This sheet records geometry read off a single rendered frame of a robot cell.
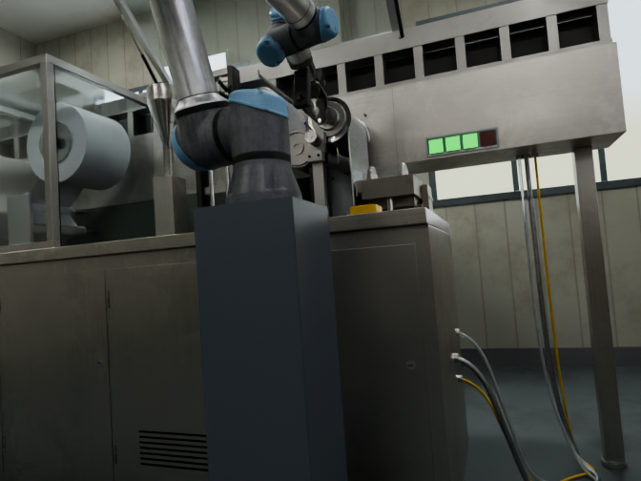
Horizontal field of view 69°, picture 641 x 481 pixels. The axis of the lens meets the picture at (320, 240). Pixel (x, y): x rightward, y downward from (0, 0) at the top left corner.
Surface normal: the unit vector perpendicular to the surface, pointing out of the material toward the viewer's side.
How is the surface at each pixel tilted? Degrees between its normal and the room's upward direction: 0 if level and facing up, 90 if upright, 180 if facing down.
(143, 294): 90
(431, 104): 90
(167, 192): 90
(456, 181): 90
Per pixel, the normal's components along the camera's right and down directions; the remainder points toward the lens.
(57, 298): -0.35, -0.03
